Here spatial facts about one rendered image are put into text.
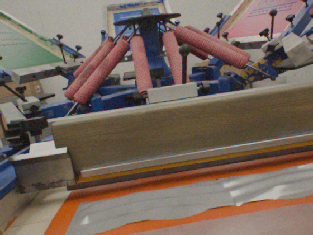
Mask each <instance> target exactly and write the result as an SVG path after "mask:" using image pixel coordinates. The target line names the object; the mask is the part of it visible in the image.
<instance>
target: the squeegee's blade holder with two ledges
mask: <svg viewBox="0 0 313 235"><path fill-rule="evenodd" d="M309 141H313V130H312V131H306V132H303V133H293V134H287V135H281V136H278V137H271V138H263V139H256V140H250V141H247V142H237V143H231V144H226V145H217V146H213V147H207V148H201V149H192V150H188V151H182V152H177V153H168V154H162V155H158V156H152V157H143V158H137V159H132V160H127V161H122V162H113V163H106V164H101V165H97V166H91V167H83V168H82V170H81V174H82V178H86V177H92V176H100V175H106V174H110V173H116V172H122V171H131V170H136V169H140V168H145V167H152V166H161V165H166V164H170V163H176V162H184V161H191V160H194V159H200V158H208V157H214V156H220V155H224V154H233V153H239V152H245V151H254V150H257V149H264V148H269V147H279V146H282V145H288V144H294V143H301V142H309Z"/></svg>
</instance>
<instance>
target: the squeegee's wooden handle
mask: <svg viewBox="0 0 313 235"><path fill-rule="evenodd" d="M312 130H313V82H311V83H304V84H298V85H294V86H287V87H281V88H271V89H267V90H260V91H254V92H247V93H237V94H234V95H227V96H221V97H214V98H206V99H201V100H194V101H188V102H182V103H177V104H168V105H161V106H156V107H146V108H142V109H136V110H129V111H123V112H113V113H109V114H103V115H97V116H87V117H80V118H76V119H70V120H61V121H56V122H55V123H53V124H52V127H51V132H52V135H53V139H54V143H55V149H60V148H65V147H67V148H68V149H69V151H70V153H71V154H72V159H73V163H74V170H75V174H76V176H79V175H82V174H81V170H82V168H83V167H91V166H97V165H103V164H106V163H113V162H122V161H127V160H132V159H137V158H143V157H152V156H158V155H162V154H168V153H177V152H182V151H188V150H192V149H201V148H207V147H213V146H217V145H226V144H231V143H237V142H247V141H250V140H256V139H263V138H271V137H278V136H281V135H287V134H293V133H303V132H306V131H312Z"/></svg>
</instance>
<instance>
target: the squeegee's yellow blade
mask: <svg viewBox="0 0 313 235"><path fill-rule="evenodd" d="M312 144H313V141H309V142H301V143H294V144H288V145H282V146H279V147H269V148H264V149H257V150H254V151H245V152H239V153H233V154H224V155H220V156H214V157H208V158H200V159H194V160H191V161H184V162H176V163H170V164H164V165H161V166H152V167H145V168H140V169H136V170H131V171H122V172H116V173H110V174H106V175H100V176H92V177H86V178H82V175H79V180H78V182H77V183H80V182H86V181H92V180H100V179H104V178H110V177H116V176H122V175H130V174H134V173H140V172H145V171H151V170H160V169H164V168H169V167H175V166H184V165H190V164H194V163H200V162H208V161H214V160H218V159H223V158H232V157H238V156H244V155H251V154H257V153H263V152H269V151H277V150H281V149H287V148H293V147H302V146H306V145H312Z"/></svg>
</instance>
